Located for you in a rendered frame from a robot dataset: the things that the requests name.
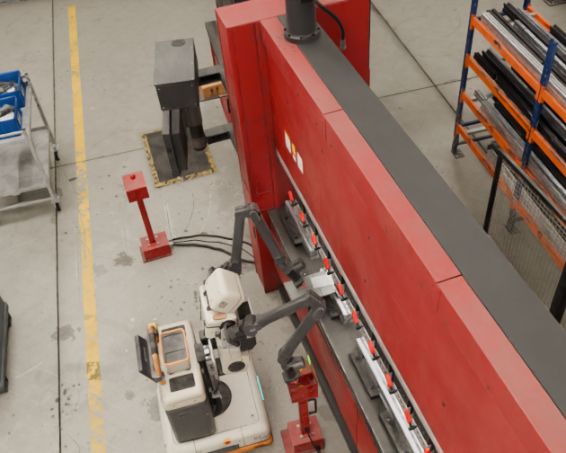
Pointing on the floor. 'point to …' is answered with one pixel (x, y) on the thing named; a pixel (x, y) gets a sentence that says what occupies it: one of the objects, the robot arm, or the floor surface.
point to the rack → (514, 115)
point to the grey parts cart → (19, 161)
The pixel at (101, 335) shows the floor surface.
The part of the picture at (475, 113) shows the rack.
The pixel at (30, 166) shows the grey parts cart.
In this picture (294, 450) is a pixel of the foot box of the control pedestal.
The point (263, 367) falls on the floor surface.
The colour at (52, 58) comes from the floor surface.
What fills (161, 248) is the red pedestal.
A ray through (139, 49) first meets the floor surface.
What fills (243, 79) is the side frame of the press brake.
